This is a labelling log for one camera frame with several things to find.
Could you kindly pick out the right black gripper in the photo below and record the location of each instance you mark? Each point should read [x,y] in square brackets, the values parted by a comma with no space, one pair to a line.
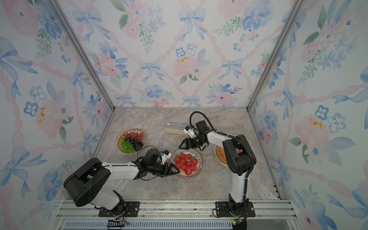
[188,144]

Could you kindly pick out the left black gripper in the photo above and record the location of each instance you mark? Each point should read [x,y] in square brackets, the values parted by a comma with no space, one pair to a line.
[166,173]

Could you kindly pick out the plate of red strawberries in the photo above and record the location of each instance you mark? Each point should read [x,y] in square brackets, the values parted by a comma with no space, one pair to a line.
[186,163]

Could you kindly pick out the cream plastic wrap dispenser box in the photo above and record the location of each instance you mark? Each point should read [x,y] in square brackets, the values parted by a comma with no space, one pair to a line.
[175,128]

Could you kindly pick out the plate of grapes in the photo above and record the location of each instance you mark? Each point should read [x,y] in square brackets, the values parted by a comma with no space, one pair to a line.
[132,141]

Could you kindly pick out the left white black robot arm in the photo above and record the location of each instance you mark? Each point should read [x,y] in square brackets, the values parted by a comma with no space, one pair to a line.
[85,186]

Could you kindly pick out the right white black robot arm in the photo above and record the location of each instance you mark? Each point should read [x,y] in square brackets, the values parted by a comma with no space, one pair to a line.
[239,155]

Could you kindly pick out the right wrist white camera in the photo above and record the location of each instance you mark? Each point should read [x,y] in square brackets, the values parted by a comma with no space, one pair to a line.
[189,130]

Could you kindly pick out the wrist white camera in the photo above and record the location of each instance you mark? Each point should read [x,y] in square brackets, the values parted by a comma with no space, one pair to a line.
[165,156]
[189,130]

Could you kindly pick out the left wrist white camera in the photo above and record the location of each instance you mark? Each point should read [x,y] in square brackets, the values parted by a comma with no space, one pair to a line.
[165,156]

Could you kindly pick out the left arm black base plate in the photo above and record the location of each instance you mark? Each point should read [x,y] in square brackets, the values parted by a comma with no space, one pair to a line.
[123,209]

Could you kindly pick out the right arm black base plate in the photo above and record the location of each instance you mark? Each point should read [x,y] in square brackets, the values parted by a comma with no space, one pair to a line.
[229,209]

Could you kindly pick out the aluminium front rail frame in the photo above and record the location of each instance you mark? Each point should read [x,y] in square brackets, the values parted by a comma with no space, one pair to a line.
[181,215]

